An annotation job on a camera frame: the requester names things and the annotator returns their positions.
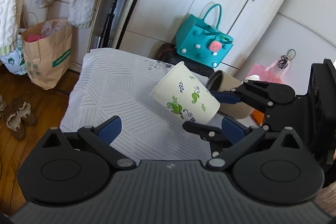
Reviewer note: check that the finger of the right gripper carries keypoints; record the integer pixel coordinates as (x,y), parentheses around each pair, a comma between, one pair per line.
(217,141)
(231,96)

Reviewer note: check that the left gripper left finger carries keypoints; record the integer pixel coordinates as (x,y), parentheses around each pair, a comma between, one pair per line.
(99,139)

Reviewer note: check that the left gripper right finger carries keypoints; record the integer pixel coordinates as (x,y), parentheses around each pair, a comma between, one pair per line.
(243,140)

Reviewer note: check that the white floral paper cup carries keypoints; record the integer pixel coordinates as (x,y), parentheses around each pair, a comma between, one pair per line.
(185,96)

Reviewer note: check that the orange cup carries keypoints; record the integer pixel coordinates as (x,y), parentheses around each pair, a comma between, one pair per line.
(258,117)

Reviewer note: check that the pink gift bag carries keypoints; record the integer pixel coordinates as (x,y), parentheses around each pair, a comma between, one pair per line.
(273,73)

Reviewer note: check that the black keyring bunch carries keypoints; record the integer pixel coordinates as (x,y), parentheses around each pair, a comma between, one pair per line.
(284,60)

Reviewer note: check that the white patterned tablecloth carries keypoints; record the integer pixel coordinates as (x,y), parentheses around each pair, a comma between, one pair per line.
(114,82)

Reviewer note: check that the teal handbag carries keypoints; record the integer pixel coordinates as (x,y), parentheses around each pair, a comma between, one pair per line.
(200,42)

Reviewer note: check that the brown fluffy slipper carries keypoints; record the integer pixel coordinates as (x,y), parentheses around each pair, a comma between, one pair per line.
(15,125)
(24,110)

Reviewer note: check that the black bag behind table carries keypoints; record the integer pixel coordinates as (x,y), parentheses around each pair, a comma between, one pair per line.
(168,54)

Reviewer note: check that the brown paper bag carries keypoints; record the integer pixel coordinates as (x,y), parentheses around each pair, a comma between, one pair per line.
(47,51)

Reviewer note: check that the white plastic bag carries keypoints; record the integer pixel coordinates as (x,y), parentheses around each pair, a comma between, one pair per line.
(14,61)

